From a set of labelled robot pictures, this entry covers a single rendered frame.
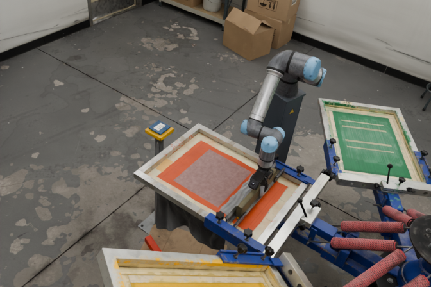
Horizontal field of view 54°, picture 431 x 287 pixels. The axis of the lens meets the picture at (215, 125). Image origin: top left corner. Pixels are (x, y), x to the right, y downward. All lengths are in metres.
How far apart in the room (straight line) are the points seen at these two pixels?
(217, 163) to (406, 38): 3.74
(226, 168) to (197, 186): 0.23
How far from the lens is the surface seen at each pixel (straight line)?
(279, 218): 2.20
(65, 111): 4.47
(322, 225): 2.17
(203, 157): 2.48
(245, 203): 2.13
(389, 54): 5.81
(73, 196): 3.61
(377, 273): 1.91
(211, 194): 2.28
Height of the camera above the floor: 2.64
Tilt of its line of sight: 38 degrees down
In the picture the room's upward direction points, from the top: 7 degrees clockwise
